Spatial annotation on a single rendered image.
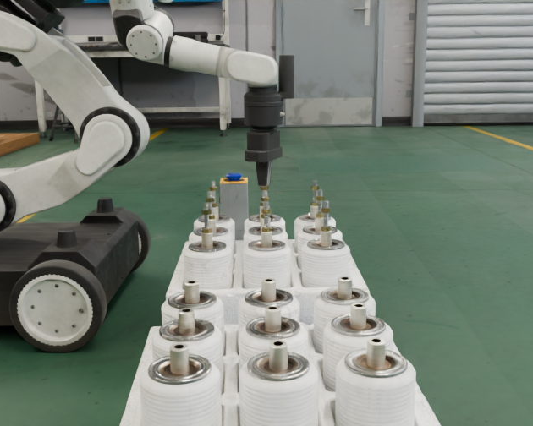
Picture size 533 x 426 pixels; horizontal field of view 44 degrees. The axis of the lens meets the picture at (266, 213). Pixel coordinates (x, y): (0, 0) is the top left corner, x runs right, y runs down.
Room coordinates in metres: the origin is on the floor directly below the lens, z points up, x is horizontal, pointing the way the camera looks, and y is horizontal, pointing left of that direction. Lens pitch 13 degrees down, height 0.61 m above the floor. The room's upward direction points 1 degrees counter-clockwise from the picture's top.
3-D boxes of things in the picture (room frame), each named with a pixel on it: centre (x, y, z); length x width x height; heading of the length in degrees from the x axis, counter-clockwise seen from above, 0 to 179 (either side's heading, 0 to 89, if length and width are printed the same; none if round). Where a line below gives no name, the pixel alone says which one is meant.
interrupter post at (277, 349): (0.74, -0.01, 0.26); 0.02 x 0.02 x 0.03
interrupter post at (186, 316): (0.85, 0.11, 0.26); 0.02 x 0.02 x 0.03
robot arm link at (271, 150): (1.51, 0.00, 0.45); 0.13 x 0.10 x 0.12; 156
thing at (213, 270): (1.27, 0.12, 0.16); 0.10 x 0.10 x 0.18
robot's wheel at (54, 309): (1.36, 0.45, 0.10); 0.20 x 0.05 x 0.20; 89
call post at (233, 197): (1.68, 0.08, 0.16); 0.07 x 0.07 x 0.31; 1
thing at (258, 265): (1.28, 0.00, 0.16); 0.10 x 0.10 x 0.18
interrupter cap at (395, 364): (0.74, -0.13, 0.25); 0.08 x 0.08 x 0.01
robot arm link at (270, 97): (1.52, -0.01, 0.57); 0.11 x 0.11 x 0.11; 88
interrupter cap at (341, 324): (0.86, -0.13, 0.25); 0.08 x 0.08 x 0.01
